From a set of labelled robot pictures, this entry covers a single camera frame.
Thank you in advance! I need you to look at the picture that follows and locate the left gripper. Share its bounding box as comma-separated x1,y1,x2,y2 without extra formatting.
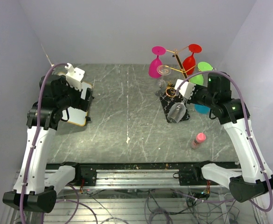
56,75,92,112

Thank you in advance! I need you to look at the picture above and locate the blue wine glass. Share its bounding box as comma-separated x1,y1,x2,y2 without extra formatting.
194,104,210,114

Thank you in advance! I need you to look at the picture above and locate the green wine glass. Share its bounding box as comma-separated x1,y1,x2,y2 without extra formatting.
189,62,213,85

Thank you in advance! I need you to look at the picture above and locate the clear glass front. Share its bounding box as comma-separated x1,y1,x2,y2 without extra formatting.
167,98,187,123

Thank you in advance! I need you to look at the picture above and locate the clear glass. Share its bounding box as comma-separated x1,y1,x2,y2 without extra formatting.
167,98,187,123
155,65,172,97

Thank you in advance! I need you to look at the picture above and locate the red wine glass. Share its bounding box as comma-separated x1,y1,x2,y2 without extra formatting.
182,43,202,76

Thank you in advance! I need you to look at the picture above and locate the magenta wine glass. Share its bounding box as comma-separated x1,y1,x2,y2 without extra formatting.
148,46,166,79

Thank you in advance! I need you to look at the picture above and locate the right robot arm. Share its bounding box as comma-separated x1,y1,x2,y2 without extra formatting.
189,70,273,203

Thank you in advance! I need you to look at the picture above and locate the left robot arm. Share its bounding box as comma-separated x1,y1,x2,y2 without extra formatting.
3,75,94,213

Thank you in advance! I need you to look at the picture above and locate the gold wine glass rack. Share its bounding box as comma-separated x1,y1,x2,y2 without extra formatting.
161,45,197,98

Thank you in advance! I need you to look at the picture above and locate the black marbled rack base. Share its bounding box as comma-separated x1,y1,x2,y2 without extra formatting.
159,84,190,123

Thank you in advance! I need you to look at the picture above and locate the pink small bottle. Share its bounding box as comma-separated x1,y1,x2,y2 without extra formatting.
191,133,206,149

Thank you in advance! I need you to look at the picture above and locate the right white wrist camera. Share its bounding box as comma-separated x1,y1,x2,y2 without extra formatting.
174,79,195,100

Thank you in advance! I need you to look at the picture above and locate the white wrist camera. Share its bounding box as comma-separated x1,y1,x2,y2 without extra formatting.
65,63,85,91
174,79,195,100

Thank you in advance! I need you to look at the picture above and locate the white board gold frame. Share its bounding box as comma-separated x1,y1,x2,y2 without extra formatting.
63,81,93,126

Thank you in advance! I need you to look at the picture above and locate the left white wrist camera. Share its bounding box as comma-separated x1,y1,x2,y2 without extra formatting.
65,63,85,91

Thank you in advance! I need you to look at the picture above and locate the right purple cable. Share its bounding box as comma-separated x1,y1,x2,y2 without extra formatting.
171,71,273,212

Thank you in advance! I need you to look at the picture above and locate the purple cable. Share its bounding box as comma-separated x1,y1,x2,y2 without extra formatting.
171,71,273,212
19,63,97,224

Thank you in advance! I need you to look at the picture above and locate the aluminium mounting rail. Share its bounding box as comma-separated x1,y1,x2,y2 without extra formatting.
42,169,223,189

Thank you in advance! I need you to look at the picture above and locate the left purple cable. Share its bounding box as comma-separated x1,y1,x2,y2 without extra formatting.
19,63,97,224

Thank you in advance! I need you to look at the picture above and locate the cable tangle under table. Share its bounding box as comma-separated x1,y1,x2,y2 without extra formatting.
80,186,242,224

